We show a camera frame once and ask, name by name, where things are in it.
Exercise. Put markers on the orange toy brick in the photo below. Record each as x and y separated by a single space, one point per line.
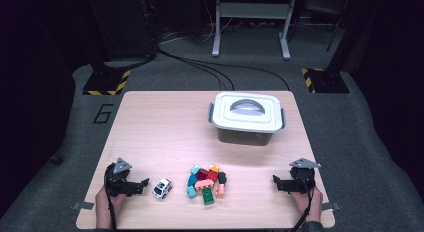
214 168

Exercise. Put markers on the teal blue toy brick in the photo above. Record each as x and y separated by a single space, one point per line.
192 180

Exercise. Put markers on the long pink toy brick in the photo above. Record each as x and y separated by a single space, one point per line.
204 184

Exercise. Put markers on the grey metal bracket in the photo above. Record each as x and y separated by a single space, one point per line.
330 206
84 205

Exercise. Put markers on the black yellow striped base plate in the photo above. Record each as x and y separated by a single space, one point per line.
106 82
328 82

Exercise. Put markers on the person's right hand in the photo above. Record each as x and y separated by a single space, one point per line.
316 202

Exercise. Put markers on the white metal stand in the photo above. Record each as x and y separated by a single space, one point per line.
253 10

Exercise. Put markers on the person's left hand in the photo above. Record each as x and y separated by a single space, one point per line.
101 202

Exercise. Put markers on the white toy car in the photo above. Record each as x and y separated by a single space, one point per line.
162 188

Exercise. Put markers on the dark metal stand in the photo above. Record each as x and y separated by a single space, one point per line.
335 38

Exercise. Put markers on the black toy brick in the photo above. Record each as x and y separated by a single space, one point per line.
222 177

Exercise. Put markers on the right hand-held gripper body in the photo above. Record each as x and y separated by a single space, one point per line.
301 182

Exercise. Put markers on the black equipment cabinet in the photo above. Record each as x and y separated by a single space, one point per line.
123 25

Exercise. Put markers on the maroon toy brick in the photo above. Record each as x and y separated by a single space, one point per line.
202 174

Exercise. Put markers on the dark curtain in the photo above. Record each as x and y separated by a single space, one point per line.
33 92
393 92

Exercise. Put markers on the red toy brick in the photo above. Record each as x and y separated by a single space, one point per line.
212 176

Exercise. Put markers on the green toy brick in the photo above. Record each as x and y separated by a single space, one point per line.
208 195

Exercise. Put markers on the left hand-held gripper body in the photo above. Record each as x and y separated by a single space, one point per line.
118 185

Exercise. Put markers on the light blue toy brick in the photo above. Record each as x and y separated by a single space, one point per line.
195 169
191 192

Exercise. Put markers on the small dark floor object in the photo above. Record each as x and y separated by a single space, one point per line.
56 159

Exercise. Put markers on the salmon toy brick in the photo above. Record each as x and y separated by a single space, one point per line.
220 190

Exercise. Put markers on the grey transparent storage box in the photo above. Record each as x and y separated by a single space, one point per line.
243 138

